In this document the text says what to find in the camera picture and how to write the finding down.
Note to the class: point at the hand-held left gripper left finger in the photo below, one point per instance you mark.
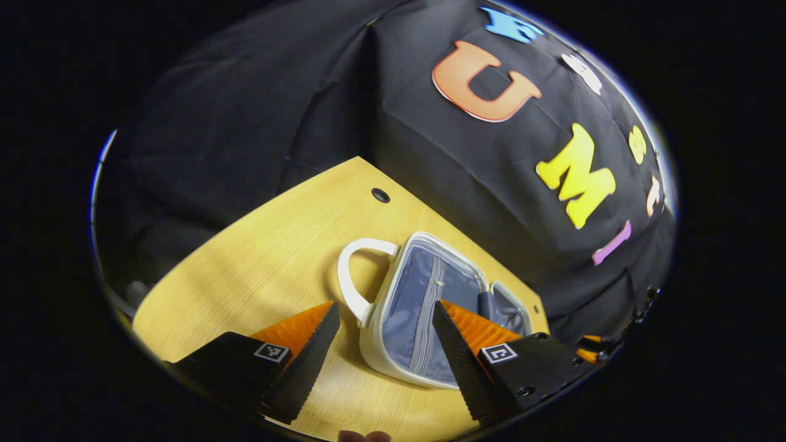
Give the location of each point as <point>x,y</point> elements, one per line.
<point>307,368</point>

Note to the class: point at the white suitcase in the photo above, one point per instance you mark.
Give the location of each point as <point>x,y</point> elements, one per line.
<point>405,313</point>

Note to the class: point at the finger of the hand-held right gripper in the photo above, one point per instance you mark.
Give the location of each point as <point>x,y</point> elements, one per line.
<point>591,356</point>

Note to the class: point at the black backdrop cloth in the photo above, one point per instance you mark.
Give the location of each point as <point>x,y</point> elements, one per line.
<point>276,110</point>

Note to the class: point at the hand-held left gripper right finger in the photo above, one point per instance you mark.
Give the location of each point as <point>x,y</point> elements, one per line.
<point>460,362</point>

